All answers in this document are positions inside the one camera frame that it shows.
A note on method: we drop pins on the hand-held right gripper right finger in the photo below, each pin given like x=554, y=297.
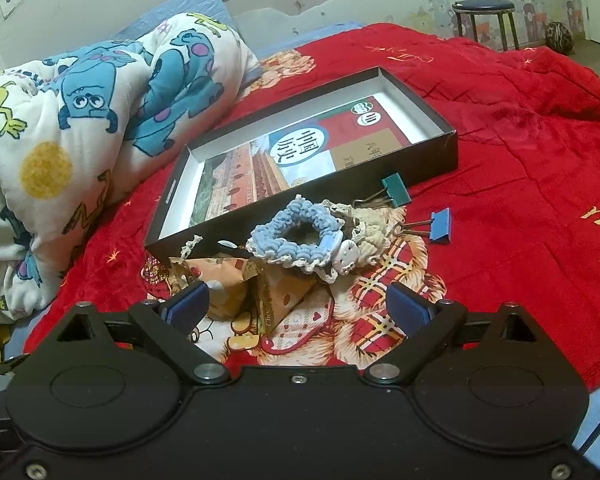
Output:
x=405, y=306

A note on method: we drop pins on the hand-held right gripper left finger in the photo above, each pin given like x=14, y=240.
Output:
x=186, y=306

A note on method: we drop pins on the orange snack packet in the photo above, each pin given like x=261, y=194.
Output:
x=285, y=305
x=225, y=282
x=180, y=272

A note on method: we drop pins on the blue crochet scrunchie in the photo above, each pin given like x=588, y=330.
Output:
x=275, y=220

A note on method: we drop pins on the black cardboard box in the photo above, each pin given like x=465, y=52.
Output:
x=430, y=155

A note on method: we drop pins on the cream lace trim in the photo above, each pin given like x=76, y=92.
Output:
x=190, y=247

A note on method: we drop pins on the beige crochet scrunchie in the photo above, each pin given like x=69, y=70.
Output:
x=372, y=232

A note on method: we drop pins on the blue binder clip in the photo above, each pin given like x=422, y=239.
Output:
x=441, y=226

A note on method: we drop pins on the green binder clip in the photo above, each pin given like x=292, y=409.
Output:
x=395, y=189

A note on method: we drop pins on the red cover textbook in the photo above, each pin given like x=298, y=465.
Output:
x=360, y=135

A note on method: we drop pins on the red blanket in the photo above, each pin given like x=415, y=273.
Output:
x=520, y=160

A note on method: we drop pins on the cartoon monster quilt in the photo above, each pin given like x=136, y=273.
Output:
x=95, y=125

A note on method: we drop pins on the blue quilted pillow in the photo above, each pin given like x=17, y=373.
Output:
x=190, y=5

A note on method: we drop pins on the round metal stool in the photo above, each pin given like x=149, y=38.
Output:
x=485, y=7

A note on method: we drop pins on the leopard print ball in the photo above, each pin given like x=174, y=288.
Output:
x=560, y=37

